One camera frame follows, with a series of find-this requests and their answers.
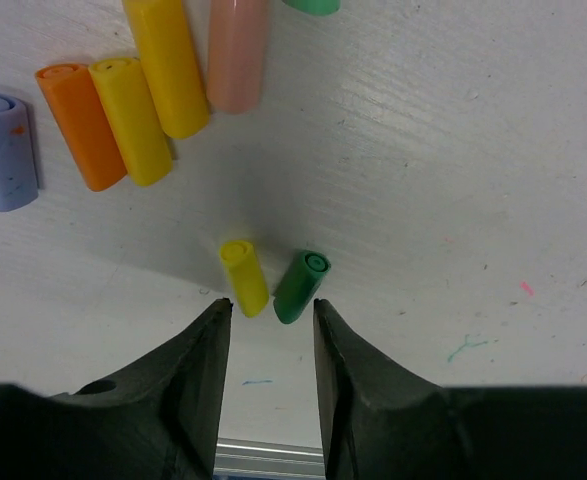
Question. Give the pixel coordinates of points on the lavender pen cap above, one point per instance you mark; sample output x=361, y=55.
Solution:
x=18, y=175

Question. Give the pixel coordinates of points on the small yellow pen cap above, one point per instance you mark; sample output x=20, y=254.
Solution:
x=245, y=275

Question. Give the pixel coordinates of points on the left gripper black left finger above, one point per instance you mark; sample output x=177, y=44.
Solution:
x=156, y=418

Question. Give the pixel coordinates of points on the yellow pen cap front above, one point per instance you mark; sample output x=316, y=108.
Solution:
x=162, y=36

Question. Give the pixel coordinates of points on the aluminium front rail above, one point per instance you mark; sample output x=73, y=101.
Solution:
x=242, y=459

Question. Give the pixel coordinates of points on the light green pen cap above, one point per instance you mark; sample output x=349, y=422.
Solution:
x=315, y=7

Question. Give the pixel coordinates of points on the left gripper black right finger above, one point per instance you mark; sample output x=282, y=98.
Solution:
x=379, y=420

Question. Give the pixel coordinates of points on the peach pen cap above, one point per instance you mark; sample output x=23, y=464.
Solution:
x=238, y=34

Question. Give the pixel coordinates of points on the dark green pen cap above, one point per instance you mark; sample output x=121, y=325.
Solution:
x=299, y=284

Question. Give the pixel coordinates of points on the orange pen cap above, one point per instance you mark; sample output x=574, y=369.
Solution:
x=75, y=105

